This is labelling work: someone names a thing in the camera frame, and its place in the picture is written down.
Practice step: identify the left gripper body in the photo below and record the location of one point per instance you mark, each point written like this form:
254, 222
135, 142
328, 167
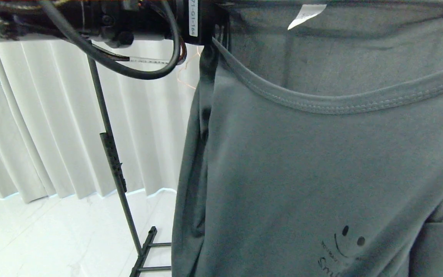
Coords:
148, 19

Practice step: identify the dark grey t-shirt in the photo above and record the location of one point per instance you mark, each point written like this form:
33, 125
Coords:
302, 173

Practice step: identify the pink clothes hanger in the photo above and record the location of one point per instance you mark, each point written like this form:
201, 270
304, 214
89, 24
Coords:
186, 86

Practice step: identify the black clothes rack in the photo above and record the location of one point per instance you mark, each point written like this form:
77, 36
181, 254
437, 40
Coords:
112, 154

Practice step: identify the white curtain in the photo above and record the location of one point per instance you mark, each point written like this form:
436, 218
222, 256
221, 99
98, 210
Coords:
52, 115

